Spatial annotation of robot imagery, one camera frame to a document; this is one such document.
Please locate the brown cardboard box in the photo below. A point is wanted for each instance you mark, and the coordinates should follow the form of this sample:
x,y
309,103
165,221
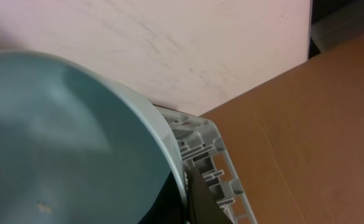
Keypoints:
x,y
297,141

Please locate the light blue bowl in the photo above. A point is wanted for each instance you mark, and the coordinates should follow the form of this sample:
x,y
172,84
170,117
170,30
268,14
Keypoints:
x,y
76,147

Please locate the grey dishwasher rack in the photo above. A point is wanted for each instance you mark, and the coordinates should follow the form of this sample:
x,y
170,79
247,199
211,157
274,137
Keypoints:
x,y
201,146

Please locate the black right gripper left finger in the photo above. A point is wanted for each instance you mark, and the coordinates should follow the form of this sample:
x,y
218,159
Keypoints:
x,y
167,208

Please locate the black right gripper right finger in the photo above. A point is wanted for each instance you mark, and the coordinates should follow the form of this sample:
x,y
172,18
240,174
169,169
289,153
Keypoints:
x,y
203,209

